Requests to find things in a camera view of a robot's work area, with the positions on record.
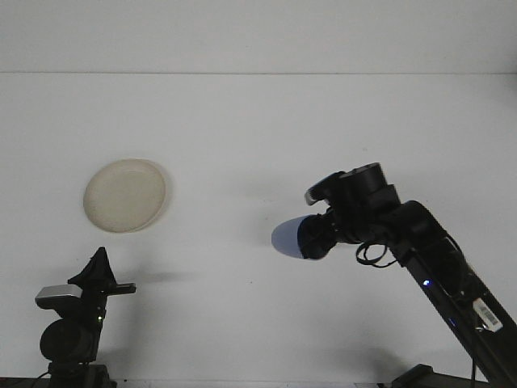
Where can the pale blue cup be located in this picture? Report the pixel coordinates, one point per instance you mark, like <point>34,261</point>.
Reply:
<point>284,238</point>

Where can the pale round plate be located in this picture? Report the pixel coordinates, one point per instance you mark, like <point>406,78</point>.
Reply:
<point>125,198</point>

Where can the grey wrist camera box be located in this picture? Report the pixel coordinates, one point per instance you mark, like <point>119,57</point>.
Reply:
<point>317,196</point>
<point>56,294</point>

